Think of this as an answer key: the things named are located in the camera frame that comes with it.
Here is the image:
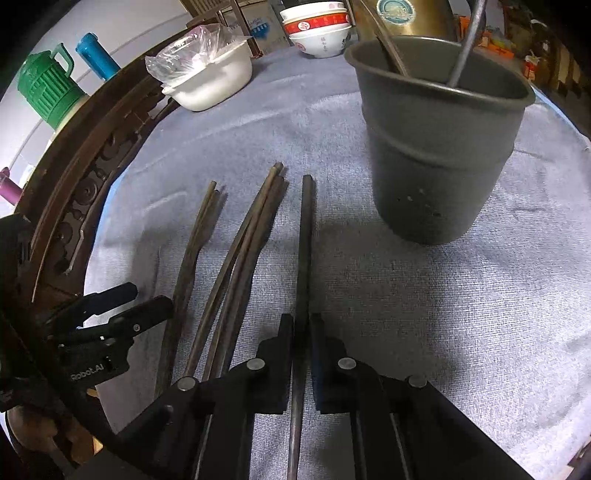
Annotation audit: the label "plain white bowl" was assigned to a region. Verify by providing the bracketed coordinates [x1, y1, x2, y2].
[279, 1, 347, 21]

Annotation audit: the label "grey metal cup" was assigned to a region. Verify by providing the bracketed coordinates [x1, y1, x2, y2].
[344, 38, 536, 245]

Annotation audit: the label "purple bottle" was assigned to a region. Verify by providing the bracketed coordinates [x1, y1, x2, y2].
[0, 168, 21, 204]

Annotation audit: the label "grey metal chopstick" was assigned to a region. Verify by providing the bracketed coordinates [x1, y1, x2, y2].
[447, 0, 488, 89]

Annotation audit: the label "grey towel cloth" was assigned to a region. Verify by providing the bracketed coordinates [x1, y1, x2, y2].
[85, 46, 591, 480]

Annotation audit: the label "blue bottle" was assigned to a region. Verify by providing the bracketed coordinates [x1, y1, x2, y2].
[75, 38, 122, 80]

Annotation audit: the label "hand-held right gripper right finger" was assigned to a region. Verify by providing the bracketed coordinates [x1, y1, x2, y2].
[309, 313, 536, 480]

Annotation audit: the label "dark carved wooden chair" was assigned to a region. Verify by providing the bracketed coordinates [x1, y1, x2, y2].
[0, 58, 259, 480]

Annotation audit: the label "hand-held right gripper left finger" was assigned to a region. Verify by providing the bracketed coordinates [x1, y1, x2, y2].
[92, 313, 296, 480]

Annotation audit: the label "white pot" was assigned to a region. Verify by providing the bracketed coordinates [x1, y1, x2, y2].
[161, 44, 254, 112]

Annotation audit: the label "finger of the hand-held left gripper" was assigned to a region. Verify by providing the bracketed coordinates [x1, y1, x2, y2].
[69, 282, 138, 326]
[90, 295, 174, 343]

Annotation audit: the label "gold electric kettle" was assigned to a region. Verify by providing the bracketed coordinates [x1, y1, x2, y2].
[348, 0, 462, 42]

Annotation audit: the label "white bowl with red print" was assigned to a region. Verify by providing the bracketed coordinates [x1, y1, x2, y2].
[290, 25, 354, 59]

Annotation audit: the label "green thermos jug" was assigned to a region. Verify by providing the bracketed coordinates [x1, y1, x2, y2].
[17, 43, 88, 130]

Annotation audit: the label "dark chopsticks bundle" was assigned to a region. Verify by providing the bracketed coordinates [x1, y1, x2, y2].
[184, 162, 283, 379]

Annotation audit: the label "clear plastic bag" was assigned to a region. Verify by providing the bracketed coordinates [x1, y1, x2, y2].
[145, 25, 250, 88]

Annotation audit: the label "white bowl with red band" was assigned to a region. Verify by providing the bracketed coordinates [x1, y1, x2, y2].
[283, 13, 352, 38]

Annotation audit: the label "brown wooden chair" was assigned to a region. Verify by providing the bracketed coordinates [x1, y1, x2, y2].
[180, 0, 262, 56]

